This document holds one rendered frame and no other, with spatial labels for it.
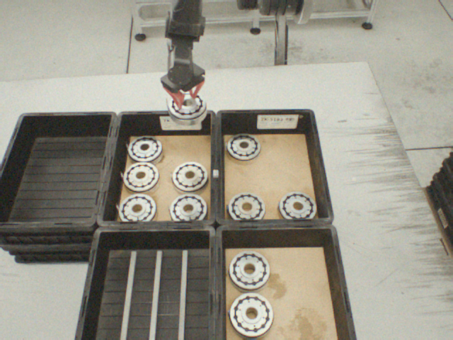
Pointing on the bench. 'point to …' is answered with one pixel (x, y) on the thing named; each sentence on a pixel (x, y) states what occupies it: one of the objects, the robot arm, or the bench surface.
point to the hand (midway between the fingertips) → (185, 100)
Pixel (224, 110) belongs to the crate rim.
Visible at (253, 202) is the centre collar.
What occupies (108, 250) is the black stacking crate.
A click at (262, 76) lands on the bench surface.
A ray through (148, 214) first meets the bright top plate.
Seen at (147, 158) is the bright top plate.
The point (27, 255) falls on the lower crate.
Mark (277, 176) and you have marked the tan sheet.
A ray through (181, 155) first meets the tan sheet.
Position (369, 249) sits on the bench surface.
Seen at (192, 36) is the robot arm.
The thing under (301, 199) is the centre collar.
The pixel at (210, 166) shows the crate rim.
